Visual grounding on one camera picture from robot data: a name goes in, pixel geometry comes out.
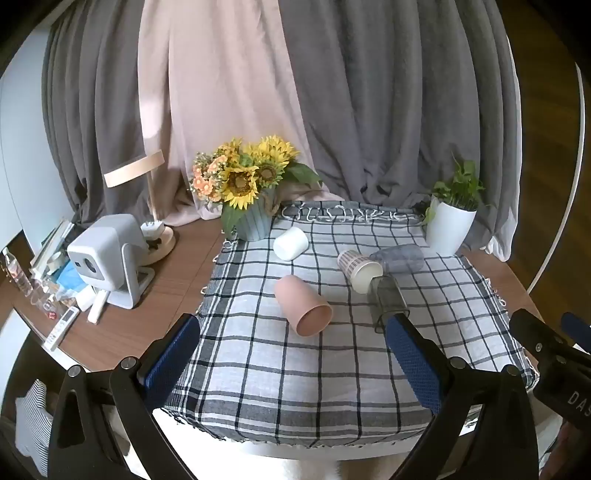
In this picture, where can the pink curtain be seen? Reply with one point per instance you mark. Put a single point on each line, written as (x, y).
(221, 92)

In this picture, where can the pink cup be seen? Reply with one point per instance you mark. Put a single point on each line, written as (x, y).
(300, 302)

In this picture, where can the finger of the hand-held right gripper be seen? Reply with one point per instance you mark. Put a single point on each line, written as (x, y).
(535, 330)
(577, 322)

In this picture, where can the white cup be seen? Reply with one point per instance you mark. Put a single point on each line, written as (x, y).
(290, 243)

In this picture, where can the dark grey curtain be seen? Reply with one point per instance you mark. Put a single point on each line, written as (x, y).
(92, 115)

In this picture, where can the blue-grey ribbed vase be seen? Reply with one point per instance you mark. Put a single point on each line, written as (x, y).
(251, 221)

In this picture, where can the white projector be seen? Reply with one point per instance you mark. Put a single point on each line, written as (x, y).
(104, 251)

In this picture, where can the clear square glass cup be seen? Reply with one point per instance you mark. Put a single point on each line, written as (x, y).
(388, 300)

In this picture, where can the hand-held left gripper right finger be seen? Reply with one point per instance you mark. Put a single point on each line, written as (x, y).
(413, 364)

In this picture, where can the blue cloth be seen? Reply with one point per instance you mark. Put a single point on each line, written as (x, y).
(74, 277)

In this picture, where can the green leafy plant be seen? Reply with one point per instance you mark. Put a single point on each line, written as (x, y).
(461, 184)

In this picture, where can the clear plastic bottle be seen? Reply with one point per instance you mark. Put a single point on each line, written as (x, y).
(16, 272)

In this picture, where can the sunflower bouquet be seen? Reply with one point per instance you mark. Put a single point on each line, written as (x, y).
(240, 180)

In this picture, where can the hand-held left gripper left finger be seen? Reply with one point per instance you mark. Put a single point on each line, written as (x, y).
(171, 360)

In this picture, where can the patterned paper cup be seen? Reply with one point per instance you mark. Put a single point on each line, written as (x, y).
(353, 267)

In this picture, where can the white plant pot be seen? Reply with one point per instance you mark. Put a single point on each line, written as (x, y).
(445, 228)

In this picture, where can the checked grey white cloth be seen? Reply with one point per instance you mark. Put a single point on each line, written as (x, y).
(300, 369)

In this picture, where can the white desk lamp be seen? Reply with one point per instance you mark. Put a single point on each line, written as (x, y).
(134, 168)

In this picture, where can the striped cloth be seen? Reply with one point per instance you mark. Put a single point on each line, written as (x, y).
(33, 424)

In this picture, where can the clear grey plastic cup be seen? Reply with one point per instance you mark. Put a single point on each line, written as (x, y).
(399, 259)

